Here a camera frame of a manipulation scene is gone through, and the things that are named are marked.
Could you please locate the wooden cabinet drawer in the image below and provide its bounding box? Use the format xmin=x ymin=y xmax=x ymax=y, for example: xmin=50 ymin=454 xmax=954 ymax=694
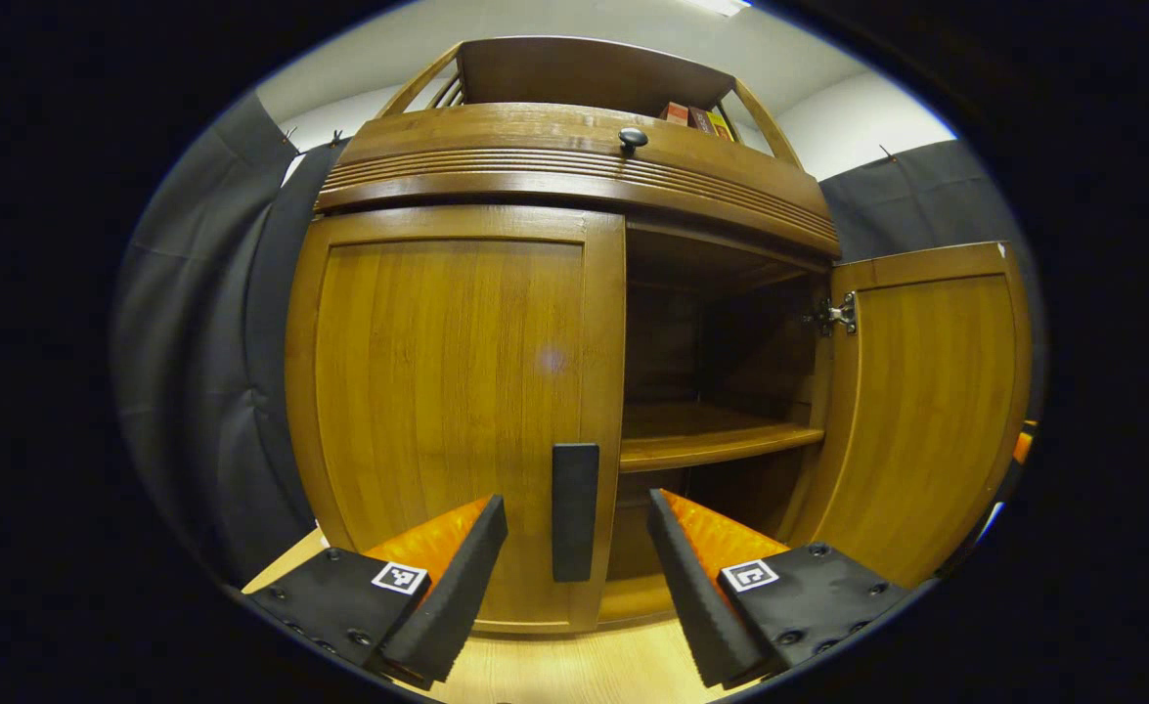
xmin=339 ymin=103 xmax=834 ymax=236

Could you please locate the metal right door hinge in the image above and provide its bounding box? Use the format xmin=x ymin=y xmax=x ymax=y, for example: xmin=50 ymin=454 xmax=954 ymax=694
xmin=801 ymin=293 xmax=859 ymax=336

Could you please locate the wooden double-door shoe cabinet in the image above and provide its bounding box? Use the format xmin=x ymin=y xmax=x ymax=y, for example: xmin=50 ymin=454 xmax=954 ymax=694
xmin=284 ymin=36 xmax=844 ymax=635

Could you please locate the wooden cabinet door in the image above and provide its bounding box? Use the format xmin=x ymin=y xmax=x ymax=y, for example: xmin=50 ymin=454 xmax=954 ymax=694
xmin=284 ymin=205 xmax=626 ymax=635
xmin=789 ymin=242 xmax=1033 ymax=588

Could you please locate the black door handle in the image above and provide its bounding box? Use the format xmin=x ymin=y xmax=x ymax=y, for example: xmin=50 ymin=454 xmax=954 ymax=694
xmin=552 ymin=443 xmax=600 ymax=584

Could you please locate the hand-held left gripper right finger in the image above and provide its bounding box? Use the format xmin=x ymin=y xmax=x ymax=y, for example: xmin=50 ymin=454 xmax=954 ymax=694
xmin=646 ymin=489 xmax=912 ymax=690

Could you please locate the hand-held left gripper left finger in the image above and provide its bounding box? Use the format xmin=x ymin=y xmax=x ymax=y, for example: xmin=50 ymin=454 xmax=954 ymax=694
xmin=242 ymin=494 xmax=508 ymax=685

